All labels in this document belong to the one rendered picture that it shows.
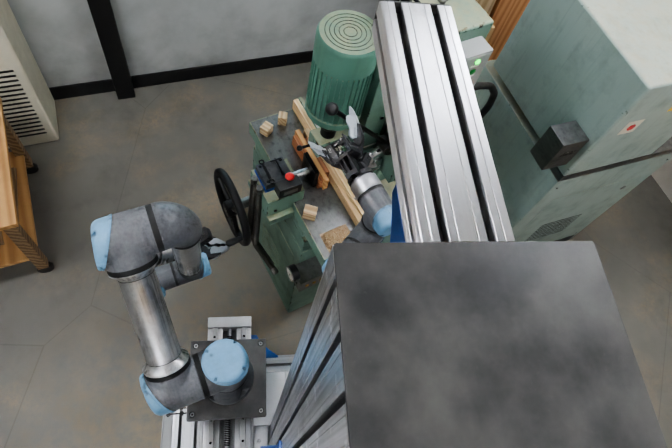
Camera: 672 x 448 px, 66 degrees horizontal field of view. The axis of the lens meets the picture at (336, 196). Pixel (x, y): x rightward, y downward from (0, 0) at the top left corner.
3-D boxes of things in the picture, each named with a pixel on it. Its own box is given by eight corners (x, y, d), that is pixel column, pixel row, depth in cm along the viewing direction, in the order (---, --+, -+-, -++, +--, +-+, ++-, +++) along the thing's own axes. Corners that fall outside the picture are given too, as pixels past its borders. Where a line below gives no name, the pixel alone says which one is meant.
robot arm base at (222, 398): (253, 403, 149) (254, 397, 141) (199, 406, 147) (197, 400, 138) (254, 350, 157) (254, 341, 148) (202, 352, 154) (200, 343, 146)
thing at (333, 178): (302, 136, 190) (303, 129, 186) (307, 134, 190) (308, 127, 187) (378, 264, 168) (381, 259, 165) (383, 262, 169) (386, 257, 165)
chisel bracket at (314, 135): (306, 145, 177) (309, 130, 170) (342, 133, 182) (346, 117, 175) (316, 161, 175) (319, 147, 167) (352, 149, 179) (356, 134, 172)
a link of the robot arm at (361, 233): (340, 247, 139) (347, 229, 130) (364, 219, 145) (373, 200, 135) (364, 265, 138) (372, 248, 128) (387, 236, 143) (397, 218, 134)
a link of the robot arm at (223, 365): (254, 382, 143) (255, 372, 131) (206, 402, 138) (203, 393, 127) (240, 342, 148) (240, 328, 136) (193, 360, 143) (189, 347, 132)
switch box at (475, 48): (435, 83, 155) (453, 43, 141) (461, 75, 158) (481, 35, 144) (446, 98, 152) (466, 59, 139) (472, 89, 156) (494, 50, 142)
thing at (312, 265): (288, 274, 200) (290, 266, 193) (317, 262, 204) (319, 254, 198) (298, 293, 197) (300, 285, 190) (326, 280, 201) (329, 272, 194)
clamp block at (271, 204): (249, 183, 180) (249, 169, 172) (284, 170, 184) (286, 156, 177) (267, 217, 174) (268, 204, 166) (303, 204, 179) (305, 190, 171)
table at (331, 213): (224, 138, 191) (224, 128, 186) (298, 115, 202) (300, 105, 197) (296, 279, 168) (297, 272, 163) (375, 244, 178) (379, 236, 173)
